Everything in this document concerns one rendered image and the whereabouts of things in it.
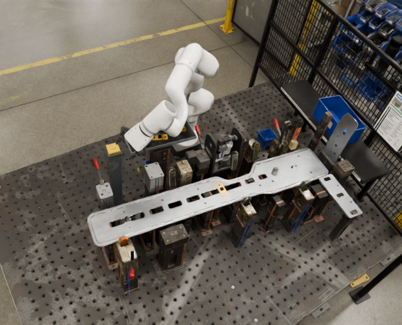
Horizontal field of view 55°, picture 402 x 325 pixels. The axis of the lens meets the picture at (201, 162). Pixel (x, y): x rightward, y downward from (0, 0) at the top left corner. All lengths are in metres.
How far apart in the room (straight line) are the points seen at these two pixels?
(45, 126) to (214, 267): 2.28
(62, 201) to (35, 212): 0.15
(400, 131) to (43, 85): 3.28
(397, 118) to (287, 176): 0.69
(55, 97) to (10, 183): 1.73
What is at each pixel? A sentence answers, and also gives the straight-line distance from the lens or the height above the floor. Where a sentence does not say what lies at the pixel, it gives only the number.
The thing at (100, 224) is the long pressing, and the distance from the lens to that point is 1.95.
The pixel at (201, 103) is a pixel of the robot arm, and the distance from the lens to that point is 2.30.
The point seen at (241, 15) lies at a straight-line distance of 4.99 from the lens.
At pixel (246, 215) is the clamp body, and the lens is 2.00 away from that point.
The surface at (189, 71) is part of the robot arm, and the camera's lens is 1.76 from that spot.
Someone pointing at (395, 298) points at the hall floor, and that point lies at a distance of 3.39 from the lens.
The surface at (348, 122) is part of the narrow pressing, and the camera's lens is 2.28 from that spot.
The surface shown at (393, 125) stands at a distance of 2.46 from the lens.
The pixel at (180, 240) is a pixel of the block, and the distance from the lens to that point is 1.87.
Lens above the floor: 2.67
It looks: 50 degrees down
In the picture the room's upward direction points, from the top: 11 degrees clockwise
